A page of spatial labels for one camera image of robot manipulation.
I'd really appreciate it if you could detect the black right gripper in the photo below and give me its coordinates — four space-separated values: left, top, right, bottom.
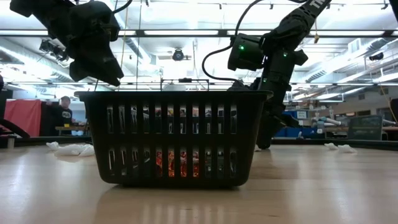
256 52 300 150

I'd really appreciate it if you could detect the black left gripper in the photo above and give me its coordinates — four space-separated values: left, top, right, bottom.
67 29 124 87

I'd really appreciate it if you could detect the black slotted plastic basket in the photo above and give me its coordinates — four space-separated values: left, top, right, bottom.
73 90 274 188

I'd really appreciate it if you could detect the red orange snack packet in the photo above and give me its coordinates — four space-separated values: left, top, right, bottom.
168 150 175 177

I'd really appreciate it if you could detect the person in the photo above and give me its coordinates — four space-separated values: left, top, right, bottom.
45 95 76 137

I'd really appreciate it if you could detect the black partition panel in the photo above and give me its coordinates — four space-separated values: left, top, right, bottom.
40 101 52 137

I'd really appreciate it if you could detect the red partition screen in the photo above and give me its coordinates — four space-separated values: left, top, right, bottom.
3 99 42 138

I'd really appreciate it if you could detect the dark mesh chair back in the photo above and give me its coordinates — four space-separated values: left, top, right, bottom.
347 114 384 141

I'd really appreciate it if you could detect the round black ceiling fixture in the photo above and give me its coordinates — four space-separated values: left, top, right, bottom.
172 48 192 62

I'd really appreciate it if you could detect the black sloping brace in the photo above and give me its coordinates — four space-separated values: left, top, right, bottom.
0 119 31 139

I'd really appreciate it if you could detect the black chair back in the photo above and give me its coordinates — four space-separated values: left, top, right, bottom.
390 98 398 124

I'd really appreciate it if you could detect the black ceiling camera cluster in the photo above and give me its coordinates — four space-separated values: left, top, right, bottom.
39 39 70 62

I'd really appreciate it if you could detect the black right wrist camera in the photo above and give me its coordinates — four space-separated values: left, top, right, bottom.
228 79 259 91

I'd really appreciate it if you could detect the black overhead frame bar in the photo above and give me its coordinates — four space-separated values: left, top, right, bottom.
0 29 398 39

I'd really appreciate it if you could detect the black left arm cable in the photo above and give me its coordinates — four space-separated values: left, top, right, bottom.
112 0 134 15

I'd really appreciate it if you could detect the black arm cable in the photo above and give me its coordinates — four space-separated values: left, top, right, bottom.
201 0 265 82
112 0 134 15

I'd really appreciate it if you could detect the black table frame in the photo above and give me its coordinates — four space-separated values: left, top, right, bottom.
0 136 398 152

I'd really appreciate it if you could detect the yellow hanging cable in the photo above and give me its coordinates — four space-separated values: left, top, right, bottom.
313 18 320 44

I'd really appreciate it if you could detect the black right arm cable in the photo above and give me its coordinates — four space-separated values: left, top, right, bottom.
201 0 265 82

